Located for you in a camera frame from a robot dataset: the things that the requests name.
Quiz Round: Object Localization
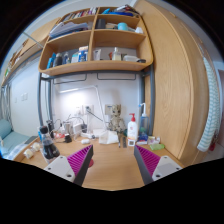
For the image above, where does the grey curtain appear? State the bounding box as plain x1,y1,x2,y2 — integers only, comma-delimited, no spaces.
0,83,13,124

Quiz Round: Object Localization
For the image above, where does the light blue bed mattress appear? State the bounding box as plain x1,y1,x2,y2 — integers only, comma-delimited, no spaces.
0,131,39,158

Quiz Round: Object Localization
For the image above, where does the white pump bottle red top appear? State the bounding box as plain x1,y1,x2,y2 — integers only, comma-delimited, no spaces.
126,112,139,142

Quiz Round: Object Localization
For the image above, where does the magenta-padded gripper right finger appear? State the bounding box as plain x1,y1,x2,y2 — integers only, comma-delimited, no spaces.
133,144,185,186

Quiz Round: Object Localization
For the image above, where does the white plastic bag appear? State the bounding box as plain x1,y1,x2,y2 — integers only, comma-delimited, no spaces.
98,129,120,145

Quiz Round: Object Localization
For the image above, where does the clear spray bottle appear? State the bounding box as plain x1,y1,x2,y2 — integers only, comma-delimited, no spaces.
138,102,150,136

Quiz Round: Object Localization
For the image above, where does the small black jar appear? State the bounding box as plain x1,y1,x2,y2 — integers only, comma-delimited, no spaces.
63,133,73,144

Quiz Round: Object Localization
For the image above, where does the striped hanging towel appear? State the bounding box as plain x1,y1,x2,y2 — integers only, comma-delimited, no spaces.
196,56,222,153

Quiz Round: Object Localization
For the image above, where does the wooden shelf unit with items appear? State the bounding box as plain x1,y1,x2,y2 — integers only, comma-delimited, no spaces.
38,4,155,77

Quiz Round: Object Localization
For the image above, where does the long wooden wall shelf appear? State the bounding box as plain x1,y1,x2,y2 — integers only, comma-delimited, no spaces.
1,18,62,88

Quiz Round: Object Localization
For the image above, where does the tall black cylinder bottle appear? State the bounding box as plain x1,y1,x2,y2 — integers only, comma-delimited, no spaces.
46,119,55,134

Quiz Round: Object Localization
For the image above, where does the small green packet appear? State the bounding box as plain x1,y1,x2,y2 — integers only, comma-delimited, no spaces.
149,143,166,151

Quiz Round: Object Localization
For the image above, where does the light teal pillow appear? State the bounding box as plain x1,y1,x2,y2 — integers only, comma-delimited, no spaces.
0,118,13,140

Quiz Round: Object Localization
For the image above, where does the white desk lamp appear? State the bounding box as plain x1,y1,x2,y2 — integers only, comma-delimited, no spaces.
59,84,108,130

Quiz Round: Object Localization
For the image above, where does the wooden wardrobe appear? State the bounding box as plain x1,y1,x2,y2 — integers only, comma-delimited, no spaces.
133,0,210,168

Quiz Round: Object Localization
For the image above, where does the wooden tree figurine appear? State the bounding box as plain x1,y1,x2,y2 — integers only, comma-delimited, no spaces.
108,104,128,134

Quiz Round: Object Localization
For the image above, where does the wrapped yellow bun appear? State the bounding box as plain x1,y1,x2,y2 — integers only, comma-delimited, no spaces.
31,142,42,152
23,148,35,160

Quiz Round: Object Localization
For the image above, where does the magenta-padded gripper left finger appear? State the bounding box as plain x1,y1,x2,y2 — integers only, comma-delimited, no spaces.
43,144,95,187

